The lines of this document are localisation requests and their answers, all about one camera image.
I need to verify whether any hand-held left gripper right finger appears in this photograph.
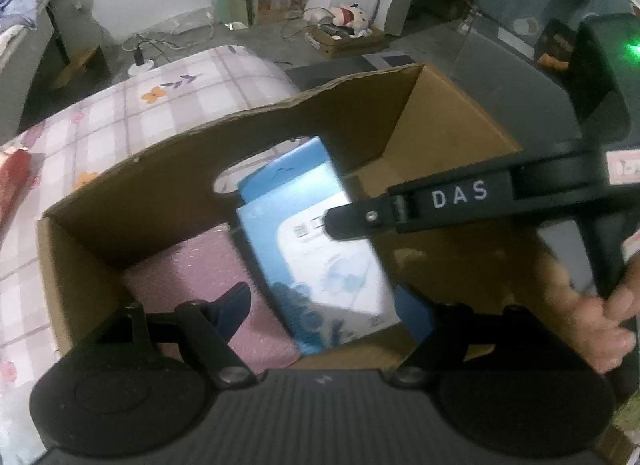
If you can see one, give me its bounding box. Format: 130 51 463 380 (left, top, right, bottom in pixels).
390 285 566 388

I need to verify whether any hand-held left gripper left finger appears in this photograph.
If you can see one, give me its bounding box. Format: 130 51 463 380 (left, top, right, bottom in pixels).
95 281 258 390

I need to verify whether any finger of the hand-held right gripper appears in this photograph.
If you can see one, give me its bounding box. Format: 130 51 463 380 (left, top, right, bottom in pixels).
322 192 403 242

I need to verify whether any blue and white box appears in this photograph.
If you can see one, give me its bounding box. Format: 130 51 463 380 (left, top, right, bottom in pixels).
235 136 433 357

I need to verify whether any large brown cardboard box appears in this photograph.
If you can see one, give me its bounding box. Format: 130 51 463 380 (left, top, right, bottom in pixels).
35 62 591 386

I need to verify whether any person's right hand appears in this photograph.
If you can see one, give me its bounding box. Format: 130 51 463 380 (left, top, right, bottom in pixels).
547 250 640 376

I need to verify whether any pink foam sheet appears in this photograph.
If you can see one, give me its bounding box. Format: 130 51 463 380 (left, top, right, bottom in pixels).
122 225 301 371

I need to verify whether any orange and black packet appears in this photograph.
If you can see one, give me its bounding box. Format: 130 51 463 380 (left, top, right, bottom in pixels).
532 20 581 70

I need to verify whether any grey floor mat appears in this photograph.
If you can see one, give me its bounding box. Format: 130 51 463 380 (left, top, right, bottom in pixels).
285 52 426 90

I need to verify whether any low open cardboard box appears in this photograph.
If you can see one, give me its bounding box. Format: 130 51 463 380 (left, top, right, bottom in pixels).
305 25 386 58

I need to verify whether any blue mat with circles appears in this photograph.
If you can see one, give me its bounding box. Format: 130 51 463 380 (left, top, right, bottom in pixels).
470 0 640 66

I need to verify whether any white plush toy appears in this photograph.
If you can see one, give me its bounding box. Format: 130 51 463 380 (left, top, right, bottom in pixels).
330 2 373 30

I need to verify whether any checked floral bedsheet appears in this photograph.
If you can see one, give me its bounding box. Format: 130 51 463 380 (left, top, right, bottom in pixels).
0 45 301 446

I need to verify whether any green paper bag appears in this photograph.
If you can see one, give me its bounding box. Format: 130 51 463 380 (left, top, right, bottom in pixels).
205 0 253 30

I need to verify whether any red tissue packet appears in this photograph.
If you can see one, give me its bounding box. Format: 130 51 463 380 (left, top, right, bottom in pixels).
0 147 38 241

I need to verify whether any white power strip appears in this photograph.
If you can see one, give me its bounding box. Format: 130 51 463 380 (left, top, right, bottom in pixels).
127 57 156 78

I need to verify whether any small wooden stool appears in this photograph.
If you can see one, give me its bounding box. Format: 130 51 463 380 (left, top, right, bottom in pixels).
50 45 108 90

